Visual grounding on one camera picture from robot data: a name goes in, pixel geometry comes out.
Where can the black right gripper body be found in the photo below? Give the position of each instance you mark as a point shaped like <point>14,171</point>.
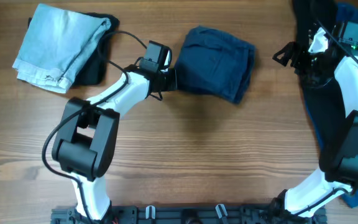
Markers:
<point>295,57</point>

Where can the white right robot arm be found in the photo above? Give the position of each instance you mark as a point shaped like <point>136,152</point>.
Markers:
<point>337,171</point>

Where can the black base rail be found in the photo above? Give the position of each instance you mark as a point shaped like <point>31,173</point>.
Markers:
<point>246,214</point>

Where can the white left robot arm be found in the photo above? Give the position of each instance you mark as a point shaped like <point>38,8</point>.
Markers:
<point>85,139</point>

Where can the dark blue denim shorts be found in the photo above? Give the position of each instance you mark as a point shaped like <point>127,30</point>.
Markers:
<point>213,62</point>

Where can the black shirt with logo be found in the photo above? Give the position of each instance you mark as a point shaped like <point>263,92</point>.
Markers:
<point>310,16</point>

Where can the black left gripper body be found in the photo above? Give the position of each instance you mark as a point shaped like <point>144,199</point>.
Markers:
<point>169,80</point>

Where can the light blue folded jeans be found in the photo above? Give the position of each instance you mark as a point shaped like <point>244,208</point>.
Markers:
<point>57,46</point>

